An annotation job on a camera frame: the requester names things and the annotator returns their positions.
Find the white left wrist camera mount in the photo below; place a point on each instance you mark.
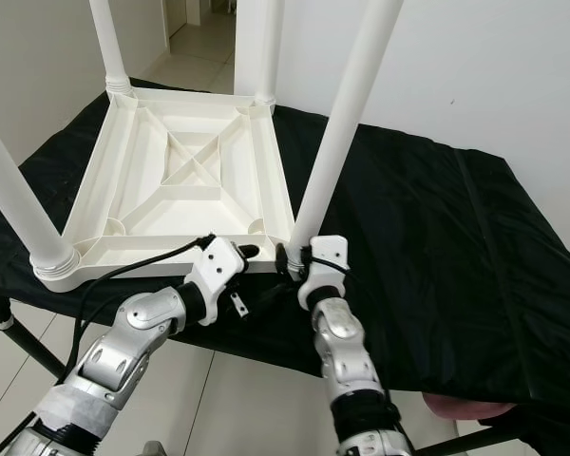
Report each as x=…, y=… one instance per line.
x=214, y=266

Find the black metal frame leg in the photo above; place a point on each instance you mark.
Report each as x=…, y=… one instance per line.
x=33, y=351
x=461, y=443

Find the pink stool seat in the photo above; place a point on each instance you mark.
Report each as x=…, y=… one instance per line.
x=470, y=407

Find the grey left robot foot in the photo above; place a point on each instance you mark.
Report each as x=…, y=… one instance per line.
x=154, y=449

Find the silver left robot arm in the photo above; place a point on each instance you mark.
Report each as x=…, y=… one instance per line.
x=123, y=351

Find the white plastic children table top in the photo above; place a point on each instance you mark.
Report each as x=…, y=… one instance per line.
x=123, y=180

